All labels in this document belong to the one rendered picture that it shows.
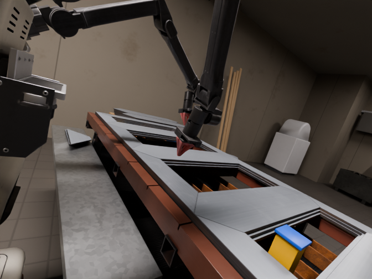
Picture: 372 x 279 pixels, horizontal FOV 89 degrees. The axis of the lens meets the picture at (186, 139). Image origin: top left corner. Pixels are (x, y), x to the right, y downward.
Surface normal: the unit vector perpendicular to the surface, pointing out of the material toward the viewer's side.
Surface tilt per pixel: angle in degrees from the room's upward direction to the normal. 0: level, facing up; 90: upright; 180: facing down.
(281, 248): 90
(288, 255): 90
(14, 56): 90
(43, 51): 90
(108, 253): 0
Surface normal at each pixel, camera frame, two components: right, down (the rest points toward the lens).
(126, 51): 0.51, 0.31
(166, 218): -0.77, -0.11
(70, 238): 0.29, -0.94
